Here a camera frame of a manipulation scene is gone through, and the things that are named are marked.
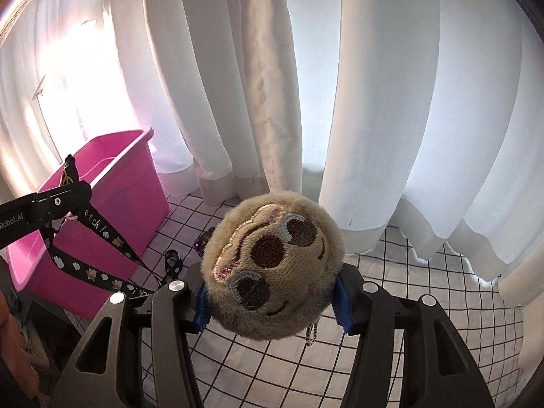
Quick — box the white grid tablecloth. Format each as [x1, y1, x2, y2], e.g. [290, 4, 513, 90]
[72, 193, 525, 408]

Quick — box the black wrist watch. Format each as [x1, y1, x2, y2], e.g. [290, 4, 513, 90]
[194, 227, 217, 258]

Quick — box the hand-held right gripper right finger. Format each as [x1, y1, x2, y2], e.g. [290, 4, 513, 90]
[334, 276, 496, 408]

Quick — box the beige sloth plush keychain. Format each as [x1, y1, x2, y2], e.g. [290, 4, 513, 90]
[201, 191, 344, 347]

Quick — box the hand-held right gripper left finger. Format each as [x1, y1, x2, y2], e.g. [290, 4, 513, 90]
[64, 280, 209, 408]

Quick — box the black patterned lanyard with badge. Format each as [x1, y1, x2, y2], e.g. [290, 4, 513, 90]
[49, 155, 188, 307]

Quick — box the pink plastic tub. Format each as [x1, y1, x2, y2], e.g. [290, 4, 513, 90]
[6, 127, 171, 319]

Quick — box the sheer white curtain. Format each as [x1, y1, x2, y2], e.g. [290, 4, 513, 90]
[0, 0, 196, 205]

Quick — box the thick white curtain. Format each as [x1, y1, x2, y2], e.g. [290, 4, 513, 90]
[102, 0, 544, 307]

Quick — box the person's left forearm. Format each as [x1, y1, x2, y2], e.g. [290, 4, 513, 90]
[0, 293, 41, 396]

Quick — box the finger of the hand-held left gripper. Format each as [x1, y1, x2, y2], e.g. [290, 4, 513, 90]
[0, 181, 92, 249]

